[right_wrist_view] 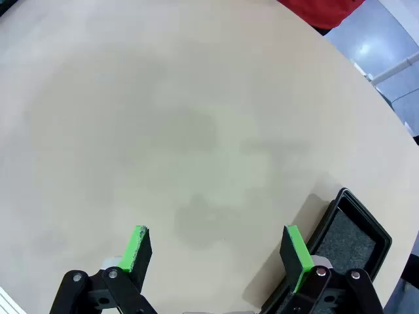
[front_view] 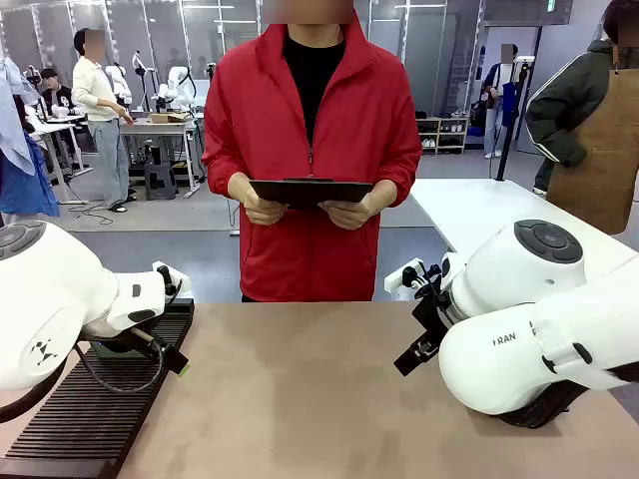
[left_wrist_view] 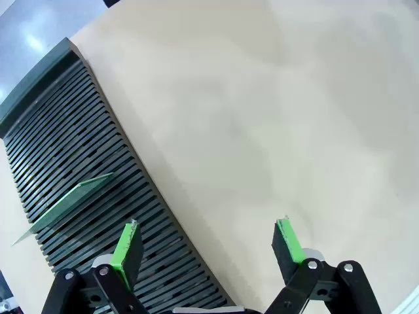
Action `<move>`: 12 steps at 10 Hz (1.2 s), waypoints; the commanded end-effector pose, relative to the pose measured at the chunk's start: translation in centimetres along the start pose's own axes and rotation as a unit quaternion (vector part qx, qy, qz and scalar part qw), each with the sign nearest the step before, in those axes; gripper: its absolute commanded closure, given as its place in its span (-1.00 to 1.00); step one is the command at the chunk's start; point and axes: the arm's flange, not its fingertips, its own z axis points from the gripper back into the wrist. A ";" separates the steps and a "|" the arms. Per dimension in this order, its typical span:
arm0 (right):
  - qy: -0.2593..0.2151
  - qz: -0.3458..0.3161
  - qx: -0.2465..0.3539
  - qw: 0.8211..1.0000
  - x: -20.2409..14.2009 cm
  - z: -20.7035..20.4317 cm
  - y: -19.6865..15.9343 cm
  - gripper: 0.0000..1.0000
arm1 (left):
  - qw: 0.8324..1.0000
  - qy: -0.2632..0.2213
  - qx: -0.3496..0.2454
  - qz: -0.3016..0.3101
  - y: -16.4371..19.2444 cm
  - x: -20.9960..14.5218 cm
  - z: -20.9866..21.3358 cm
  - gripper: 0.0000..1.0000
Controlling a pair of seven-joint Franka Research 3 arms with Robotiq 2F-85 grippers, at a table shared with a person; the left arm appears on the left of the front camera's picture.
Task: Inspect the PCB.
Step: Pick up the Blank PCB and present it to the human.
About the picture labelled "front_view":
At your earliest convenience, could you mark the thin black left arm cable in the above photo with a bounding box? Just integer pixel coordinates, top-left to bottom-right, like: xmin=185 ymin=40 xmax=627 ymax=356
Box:
xmin=74 ymin=326 xmax=167 ymax=395

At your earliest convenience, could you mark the person with blue vest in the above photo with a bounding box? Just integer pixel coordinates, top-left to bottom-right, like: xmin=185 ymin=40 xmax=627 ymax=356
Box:
xmin=480 ymin=43 xmax=521 ymax=160

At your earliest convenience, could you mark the person in red jacket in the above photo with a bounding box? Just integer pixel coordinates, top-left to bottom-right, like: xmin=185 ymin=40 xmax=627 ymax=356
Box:
xmin=202 ymin=9 xmax=424 ymax=303

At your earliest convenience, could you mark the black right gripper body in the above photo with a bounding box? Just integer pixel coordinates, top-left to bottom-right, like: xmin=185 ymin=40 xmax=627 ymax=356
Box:
xmin=411 ymin=290 xmax=451 ymax=346

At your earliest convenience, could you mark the dark wall screen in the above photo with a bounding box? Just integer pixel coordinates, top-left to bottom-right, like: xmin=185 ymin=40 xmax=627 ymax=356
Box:
xmin=482 ymin=0 xmax=574 ymax=26

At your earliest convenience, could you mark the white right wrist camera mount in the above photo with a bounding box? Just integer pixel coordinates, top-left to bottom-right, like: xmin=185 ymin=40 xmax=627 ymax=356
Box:
xmin=383 ymin=257 xmax=426 ymax=293

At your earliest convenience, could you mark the wooden shoe shelf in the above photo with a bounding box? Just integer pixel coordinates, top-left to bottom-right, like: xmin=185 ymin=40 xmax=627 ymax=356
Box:
xmin=415 ymin=116 xmax=470 ymax=156

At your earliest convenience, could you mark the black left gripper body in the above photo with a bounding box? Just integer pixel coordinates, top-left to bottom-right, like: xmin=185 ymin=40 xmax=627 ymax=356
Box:
xmin=127 ymin=324 xmax=167 ymax=351

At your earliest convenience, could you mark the person's right forearm red sleeve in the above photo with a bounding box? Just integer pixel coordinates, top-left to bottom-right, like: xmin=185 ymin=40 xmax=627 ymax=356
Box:
xmin=203 ymin=152 xmax=252 ymax=200

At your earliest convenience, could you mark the black pole stand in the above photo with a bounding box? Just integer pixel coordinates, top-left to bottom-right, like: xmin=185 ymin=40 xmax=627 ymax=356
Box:
xmin=488 ymin=54 xmax=536 ymax=182

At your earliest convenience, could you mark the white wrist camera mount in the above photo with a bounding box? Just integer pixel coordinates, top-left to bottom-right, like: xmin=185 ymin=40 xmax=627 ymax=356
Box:
xmin=383 ymin=257 xmax=426 ymax=293
xmin=151 ymin=260 xmax=193 ymax=295

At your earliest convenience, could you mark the person in brown apron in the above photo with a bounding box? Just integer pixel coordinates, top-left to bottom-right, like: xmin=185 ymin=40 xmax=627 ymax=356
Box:
xmin=525 ymin=0 xmax=639 ymax=236

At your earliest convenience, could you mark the person in blue clothes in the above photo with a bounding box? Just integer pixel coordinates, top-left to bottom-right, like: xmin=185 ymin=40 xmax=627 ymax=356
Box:
xmin=0 ymin=54 xmax=62 ymax=227

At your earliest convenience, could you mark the thick black left arm hose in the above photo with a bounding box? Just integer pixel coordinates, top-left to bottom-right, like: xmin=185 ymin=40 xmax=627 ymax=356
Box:
xmin=0 ymin=362 xmax=69 ymax=425

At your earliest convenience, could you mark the grey step stool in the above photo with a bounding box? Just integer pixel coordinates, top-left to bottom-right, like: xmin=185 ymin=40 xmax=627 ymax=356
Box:
xmin=143 ymin=161 xmax=178 ymax=202

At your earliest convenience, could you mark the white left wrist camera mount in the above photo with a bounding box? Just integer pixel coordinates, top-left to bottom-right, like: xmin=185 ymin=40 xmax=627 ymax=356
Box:
xmin=151 ymin=260 xmax=193 ymax=295

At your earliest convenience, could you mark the seated person in black cap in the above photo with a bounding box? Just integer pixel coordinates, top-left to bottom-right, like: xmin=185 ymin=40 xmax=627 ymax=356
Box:
xmin=38 ymin=68 xmax=84 ymax=120

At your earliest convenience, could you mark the black slotted PCB rack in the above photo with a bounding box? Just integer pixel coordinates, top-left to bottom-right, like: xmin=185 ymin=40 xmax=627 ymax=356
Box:
xmin=0 ymin=297 xmax=196 ymax=479

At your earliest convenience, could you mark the white desk with seated person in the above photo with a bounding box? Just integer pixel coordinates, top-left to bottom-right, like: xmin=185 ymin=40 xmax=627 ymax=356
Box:
xmin=27 ymin=113 xmax=95 ymax=205

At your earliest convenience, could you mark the standing person in grey trousers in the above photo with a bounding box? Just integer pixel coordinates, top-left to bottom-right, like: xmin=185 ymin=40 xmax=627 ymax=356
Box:
xmin=71 ymin=28 xmax=137 ymax=214

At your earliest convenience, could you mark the white background desk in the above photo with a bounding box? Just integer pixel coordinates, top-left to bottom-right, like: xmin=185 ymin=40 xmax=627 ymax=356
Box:
xmin=118 ymin=115 xmax=204 ymax=200

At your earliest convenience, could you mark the person's left hand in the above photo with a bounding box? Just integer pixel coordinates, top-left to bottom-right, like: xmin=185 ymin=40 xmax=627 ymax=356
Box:
xmin=318 ymin=179 xmax=398 ymax=232

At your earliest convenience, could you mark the black clipboard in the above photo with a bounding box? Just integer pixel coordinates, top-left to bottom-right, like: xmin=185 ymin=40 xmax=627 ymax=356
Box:
xmin=248 ymin=178 xmax=374 ymax=211

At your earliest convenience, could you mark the person's left forearm red sleeve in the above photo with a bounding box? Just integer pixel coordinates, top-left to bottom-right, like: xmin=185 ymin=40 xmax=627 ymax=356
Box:
xmin=377 ymin=147 xmax=424 ymax=209

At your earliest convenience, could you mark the person's right hand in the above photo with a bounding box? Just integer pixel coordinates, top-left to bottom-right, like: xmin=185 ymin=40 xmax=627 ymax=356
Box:
xmin=228 ymin=172 xmax=290 ymax=227

